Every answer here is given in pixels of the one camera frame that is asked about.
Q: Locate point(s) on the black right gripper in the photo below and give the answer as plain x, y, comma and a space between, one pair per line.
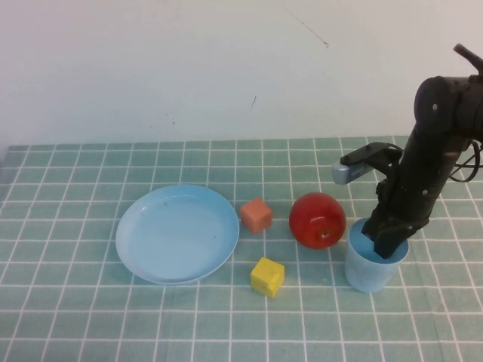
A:
403, 211

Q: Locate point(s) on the light blue plastic cup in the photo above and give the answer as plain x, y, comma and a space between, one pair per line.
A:
366, 277

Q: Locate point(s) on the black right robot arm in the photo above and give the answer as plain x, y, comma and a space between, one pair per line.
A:
434, 124

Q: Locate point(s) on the light blue plastic plate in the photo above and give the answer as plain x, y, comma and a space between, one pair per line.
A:
177, 237

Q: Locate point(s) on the red apple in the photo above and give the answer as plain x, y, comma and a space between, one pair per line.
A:
313, 218

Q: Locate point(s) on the yellow cube block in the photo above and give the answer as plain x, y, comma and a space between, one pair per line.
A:
265, 278

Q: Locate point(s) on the orange cube block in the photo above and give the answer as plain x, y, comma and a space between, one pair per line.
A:
256, 216

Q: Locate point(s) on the green checkered tablecloth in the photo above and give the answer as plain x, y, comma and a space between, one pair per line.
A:
113, 320

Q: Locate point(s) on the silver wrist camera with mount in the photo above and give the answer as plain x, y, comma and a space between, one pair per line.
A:
349, 171

